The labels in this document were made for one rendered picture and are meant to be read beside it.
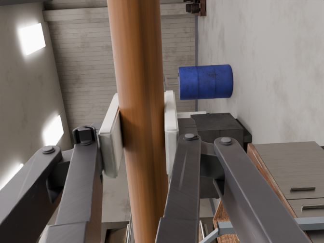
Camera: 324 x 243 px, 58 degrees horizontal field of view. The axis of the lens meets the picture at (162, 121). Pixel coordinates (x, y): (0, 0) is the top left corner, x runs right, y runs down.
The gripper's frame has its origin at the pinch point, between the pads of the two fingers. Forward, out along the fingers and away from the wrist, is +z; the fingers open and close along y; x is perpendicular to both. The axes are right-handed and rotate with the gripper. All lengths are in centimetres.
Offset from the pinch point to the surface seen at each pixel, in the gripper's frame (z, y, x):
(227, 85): 441, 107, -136
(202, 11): 736, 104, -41
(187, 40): 894, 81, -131
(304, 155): 148, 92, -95
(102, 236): 140, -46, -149
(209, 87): 441, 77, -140
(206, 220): 151, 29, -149
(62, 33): 891, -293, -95
